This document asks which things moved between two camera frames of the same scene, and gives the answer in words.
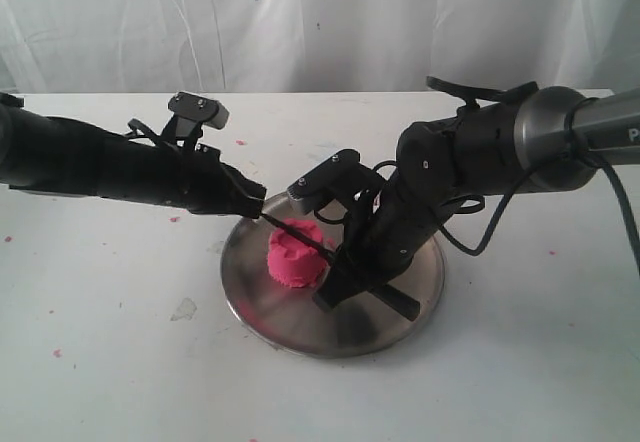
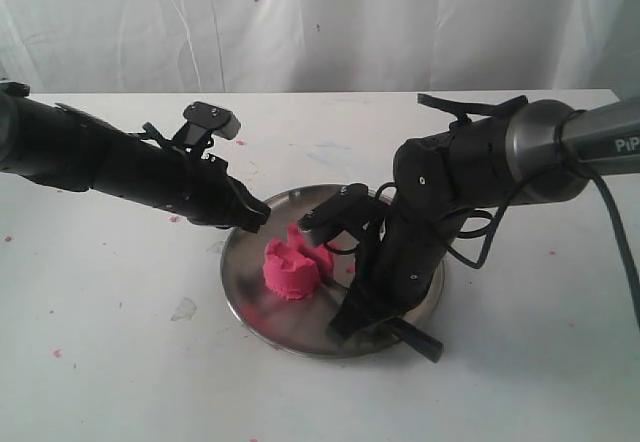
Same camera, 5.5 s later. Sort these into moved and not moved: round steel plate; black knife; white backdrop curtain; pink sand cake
Moved: black knife; pink sand cake
Not moved: round steel plate; white backdrop curtain
